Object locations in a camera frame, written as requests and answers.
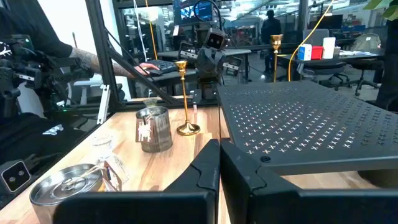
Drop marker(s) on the black aluminium rig frame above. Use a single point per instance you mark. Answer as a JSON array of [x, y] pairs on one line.
[[96, 31]]

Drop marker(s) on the blue and white box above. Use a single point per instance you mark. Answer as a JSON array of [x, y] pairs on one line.
[[304, 52]]

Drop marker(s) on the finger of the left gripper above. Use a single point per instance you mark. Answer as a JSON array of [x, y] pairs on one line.
[[218, 63], [203, 63]]

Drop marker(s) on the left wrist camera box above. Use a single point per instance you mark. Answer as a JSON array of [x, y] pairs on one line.
[[216, 39]]

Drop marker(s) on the silver aluminium extrusion piece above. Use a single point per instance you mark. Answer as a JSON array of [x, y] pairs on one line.
[[103, 102]]

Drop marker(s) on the green leafy potted plant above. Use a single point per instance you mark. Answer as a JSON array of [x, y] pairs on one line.
[[382, 7]]

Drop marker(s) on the black computer keyboard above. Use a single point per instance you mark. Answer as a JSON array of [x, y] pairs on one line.
[[161, 66]]

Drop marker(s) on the black table-level camera box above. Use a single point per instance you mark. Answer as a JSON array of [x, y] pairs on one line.
[[15, 175]]

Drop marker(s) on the white cylinder container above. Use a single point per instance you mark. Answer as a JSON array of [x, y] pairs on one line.
[[329, 48]]

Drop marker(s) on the dark office desk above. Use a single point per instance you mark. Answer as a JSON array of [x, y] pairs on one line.
[[342, 58]]

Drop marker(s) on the black plant pot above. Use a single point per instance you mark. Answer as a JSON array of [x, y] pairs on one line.
[[379, 179]]

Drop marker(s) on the clear ribbed glass candleholder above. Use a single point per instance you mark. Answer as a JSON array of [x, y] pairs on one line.
[[102, 143]]

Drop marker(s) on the ribbed metal candle tin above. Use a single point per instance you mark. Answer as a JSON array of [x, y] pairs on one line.
[[158, 133], [62, 186]]

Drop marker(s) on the black desk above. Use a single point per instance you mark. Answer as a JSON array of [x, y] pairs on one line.
[[174, 77]]

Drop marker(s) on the computer monitor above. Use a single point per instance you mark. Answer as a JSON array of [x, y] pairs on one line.
[[192, 11]]

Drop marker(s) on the black perforated metal shelf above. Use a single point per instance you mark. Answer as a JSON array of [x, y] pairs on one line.
[[295, 124]]

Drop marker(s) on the person's hand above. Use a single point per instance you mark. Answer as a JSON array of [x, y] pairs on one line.
[[146, 68]]

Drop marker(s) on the grey office chair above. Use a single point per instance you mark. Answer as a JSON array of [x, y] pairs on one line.
[[320, 71]]

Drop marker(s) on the red box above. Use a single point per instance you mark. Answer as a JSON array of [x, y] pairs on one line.
[[317, 53]]

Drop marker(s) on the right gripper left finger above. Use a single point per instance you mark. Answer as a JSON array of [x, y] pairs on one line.
[[186, 205]]

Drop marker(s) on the green ribbed glass candleholder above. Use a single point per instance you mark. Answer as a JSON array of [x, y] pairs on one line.
[[150, 102]]

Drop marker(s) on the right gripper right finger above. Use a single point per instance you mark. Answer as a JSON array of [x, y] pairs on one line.
[[264, 205]]

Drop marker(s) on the beige office chair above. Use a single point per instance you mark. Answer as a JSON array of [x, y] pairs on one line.
[[367, 46]]

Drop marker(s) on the gold candlestick holder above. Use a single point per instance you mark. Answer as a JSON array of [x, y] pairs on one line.
[[185, 93], [275, 42]]

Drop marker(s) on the black monitor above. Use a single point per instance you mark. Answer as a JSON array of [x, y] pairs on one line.
[[329, 22]]

